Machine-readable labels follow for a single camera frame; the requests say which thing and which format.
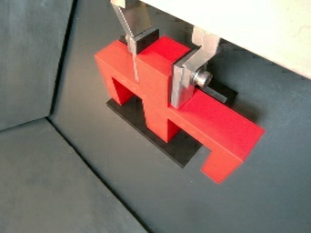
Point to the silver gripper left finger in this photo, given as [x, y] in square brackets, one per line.
[140, 34]

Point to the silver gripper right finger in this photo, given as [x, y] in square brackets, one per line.
[188, 71]

